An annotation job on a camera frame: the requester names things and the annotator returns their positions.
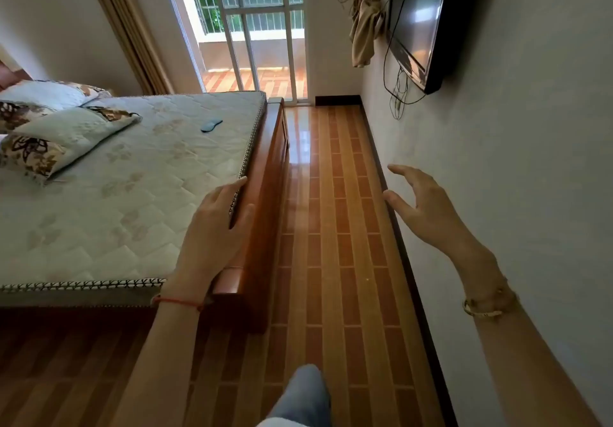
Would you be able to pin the white quilted mattress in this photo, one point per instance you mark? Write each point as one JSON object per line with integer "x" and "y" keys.
{"x": 143, "y": 192}

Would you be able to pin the beige curtain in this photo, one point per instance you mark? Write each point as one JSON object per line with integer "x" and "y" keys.
{"x": 129, "y": 24}

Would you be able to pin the floral fringed pillow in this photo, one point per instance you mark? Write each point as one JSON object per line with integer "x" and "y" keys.
{"x": 67, "y": 134}
{"x": 43, "y": 92}

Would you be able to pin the white framed sliding glass door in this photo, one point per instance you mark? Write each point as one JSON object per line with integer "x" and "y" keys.
{"x": 286, "y": 34}

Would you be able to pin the red-brown wooden bed frame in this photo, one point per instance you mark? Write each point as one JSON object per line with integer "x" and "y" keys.
{"x": 266, "y": 192}

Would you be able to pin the blue eye mask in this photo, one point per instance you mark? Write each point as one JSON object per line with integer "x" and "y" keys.
{"x": 210, "y": 126}

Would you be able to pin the person's right hand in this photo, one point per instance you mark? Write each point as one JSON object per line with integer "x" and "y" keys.
{"x": 433, "y": 216}

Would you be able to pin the person's left hand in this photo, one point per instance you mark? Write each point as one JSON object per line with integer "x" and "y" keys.
{"x": 210, "y": 244}

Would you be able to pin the person's right forearm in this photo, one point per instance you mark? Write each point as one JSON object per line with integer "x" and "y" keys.
{"x": 522, "y": 369}

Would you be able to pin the person's left forearm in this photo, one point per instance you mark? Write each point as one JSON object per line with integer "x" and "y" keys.
{"x": 158, "y": 369}

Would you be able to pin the blue jeans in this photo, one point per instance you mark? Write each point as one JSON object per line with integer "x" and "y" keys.
{"x": 301, "y": 398}

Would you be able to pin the beige hanging cloth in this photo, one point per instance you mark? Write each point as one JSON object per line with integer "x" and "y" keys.
{"x": 365, "y": 34}

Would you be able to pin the black wall television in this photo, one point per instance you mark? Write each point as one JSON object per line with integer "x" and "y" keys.
{"x": 421, "y": 19}

